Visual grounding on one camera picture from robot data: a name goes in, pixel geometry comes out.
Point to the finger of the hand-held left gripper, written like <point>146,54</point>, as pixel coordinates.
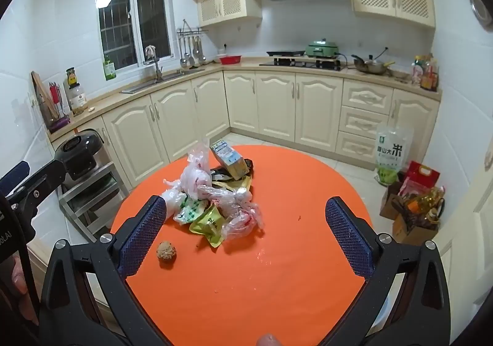
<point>15,176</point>
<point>42,184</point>

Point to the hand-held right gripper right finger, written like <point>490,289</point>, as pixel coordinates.
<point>348,238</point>

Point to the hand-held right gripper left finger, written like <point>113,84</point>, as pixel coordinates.
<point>142,238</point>

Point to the brown food ball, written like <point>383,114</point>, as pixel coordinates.
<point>166,252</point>

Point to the white plastic bag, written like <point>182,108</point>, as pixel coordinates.
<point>173,199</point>

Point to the green and white snack packet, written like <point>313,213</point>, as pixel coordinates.
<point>192,211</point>

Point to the yellow-green snack packet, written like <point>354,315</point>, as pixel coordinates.
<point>210,224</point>

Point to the clear pinkish plastic bag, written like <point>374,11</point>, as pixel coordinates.
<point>196,176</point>

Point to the black snack packet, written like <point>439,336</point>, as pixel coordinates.
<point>219,173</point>

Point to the gold snack packet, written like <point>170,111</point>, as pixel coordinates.
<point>238,186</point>

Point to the blue and white drink carton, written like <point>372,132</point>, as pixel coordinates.
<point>227,157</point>

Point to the person's left hand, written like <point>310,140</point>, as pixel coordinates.
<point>19,276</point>

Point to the person's right hand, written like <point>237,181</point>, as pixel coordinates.
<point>269,341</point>

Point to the cardboard box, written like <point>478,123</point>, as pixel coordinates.
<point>412,232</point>

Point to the purple utensil holder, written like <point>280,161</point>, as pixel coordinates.
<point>57,115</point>

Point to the yellow cooking oil bottles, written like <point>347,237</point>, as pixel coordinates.
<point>423,207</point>

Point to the wooden cutting board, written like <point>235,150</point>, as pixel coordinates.
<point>42,99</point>

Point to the red gift box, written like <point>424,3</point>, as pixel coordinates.
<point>420,180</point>

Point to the large glass jar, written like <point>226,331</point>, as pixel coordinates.
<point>78,99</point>

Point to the clear and green rice bag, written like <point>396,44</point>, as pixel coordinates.
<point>391,153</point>

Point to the small yellow-label jar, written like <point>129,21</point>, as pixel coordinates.
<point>71,78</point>

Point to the cream door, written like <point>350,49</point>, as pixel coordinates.
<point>470,234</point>

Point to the green bottle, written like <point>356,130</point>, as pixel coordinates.
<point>109,69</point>

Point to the cream lower cabinets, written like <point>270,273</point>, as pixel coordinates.
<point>277,107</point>

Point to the steel sink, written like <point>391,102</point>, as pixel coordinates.
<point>161,80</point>

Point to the metal faucet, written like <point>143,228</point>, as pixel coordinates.
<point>158,70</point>

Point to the pink cloth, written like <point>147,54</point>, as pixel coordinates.
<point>150,52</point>

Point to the steel wok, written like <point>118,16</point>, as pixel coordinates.
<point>369,66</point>

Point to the kitchen window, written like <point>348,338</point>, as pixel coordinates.
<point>115,22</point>

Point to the gas stove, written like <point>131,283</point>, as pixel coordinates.
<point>300,65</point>

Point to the group of condiment bottles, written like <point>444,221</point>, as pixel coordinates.
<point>425,74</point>

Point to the green electric pot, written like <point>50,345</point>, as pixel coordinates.
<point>322,49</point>

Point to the black griddle pan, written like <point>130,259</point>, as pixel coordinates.
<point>285,53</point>

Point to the red basin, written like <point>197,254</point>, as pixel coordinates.
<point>230,59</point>

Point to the round wall clock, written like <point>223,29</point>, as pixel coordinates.
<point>481,7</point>

